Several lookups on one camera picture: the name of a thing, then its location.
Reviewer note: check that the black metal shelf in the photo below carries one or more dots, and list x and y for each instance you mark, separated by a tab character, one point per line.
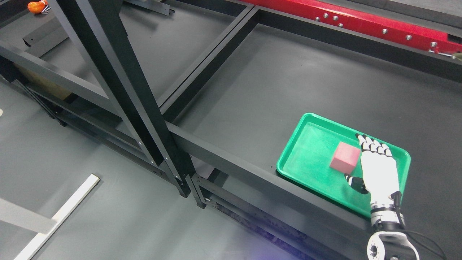
278	94
83	60

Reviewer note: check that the red metal beam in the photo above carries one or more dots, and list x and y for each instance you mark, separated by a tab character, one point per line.
407	33

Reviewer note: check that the green tray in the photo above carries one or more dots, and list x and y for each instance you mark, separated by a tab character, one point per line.
306	159

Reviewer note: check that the black metal shelf right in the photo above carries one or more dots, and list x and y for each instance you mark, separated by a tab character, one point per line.
278	94

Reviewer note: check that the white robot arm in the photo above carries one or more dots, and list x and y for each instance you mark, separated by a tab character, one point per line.
389	240

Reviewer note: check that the orange handled tool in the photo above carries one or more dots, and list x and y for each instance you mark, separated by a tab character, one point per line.
38	7

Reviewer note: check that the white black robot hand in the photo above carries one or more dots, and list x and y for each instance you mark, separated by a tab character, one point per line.
379	173

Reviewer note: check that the pink block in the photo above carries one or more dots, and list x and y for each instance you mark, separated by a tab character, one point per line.
345	158

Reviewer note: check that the black metal shelf left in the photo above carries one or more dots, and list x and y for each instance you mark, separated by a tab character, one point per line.
83	60

